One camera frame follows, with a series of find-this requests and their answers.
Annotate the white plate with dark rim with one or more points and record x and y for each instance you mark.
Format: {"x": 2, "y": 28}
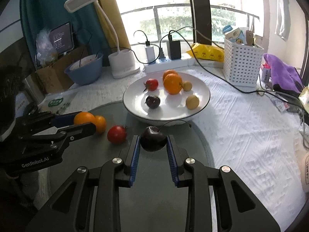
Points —
{"x": 169, "y": 112}

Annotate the clear plastic bag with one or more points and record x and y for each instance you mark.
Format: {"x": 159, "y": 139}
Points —
{"x": 45, "y": 48}

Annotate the balcony railing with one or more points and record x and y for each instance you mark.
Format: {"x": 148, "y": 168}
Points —
{"x": 169, "y": 7}

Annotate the white packet with green label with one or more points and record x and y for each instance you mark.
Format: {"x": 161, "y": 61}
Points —
{"x": 56, "y": 102}

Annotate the round grey tray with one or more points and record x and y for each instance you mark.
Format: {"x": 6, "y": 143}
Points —
{"x": 149, "y": 205}

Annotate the white desk lamp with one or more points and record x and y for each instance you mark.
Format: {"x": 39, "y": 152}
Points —
{"x": 120, "y": 65}

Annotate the black charger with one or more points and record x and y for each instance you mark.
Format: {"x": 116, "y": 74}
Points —
{"x": 173, "y": 49}

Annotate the yellow-green tissue pack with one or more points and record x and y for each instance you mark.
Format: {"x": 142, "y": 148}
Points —
{"x": 304, "y": 99}

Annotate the white plastic basket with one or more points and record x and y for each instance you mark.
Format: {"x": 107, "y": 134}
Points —
{"x": 241, "y": 62}

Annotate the blue plastic bowl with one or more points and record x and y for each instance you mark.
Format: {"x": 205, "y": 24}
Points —
{"x": 83, "y": 76}

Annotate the white charger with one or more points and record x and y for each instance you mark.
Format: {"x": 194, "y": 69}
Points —
{"x": 150, "y": 53}

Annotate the teal curtain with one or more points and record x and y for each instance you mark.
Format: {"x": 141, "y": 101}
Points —
{"x": 48, "y": 4}

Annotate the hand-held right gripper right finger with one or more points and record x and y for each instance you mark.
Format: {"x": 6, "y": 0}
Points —
{"x": 172, "y": 162}

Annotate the red cherry tomato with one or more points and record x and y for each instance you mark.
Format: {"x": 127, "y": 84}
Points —
{"x": 152, "y": 84}
{"x": 116, "y": 134}

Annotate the small yellow-green fruit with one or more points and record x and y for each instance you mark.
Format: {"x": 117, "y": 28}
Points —
{"x": 192, "y": 102}
{"x": 187, "y": 86}

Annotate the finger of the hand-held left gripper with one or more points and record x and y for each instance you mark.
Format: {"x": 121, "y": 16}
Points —
{"x": 82, "y": 129}
{"x": 64, "y": 119}

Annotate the orange mandarin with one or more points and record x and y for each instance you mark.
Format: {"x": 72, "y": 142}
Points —
{"x": 84, "y": 119}
{"x": 101, "y": 124}
{"x": 169, "y": 72}
{"x": 172, "y": 84}

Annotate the black tablet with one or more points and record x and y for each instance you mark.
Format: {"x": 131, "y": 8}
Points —
{"x": 61, "y": 38}

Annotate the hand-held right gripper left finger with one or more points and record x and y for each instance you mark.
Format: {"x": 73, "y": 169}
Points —
{"x": 134, "y": 162}

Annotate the dark window frame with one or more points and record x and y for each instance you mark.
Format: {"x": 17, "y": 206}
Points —
{"x": 199, "y": 9}

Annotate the dark cherry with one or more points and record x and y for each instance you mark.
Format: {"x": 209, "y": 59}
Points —
{"x": 152, "y": 101}
{"x": 153, "y": 139}

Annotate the hanging grey garment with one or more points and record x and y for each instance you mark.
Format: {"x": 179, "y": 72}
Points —
{"x": 282, "y": 9}

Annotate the white textured tablecloth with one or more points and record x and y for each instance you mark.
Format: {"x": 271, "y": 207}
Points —
{"x": 241, "y": 137}

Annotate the white power strip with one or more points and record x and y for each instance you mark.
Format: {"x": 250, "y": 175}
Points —
{"x": 173, "y": 64}

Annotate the yellow curtain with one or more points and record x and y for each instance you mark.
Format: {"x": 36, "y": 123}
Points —
{"x": 108, "y": 21}

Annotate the purple cloth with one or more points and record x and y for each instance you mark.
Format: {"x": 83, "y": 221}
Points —
{"x": 282, "y": 72}

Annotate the yellow packet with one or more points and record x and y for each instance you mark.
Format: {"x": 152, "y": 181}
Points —
{"x": 205, "y": 52}

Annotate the brown cardboard box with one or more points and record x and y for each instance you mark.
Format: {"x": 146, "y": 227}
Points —
{"x": 55, "y": 77}

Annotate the small red and white box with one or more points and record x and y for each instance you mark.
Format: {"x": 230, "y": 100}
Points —
{"x": 265, "y": 73}

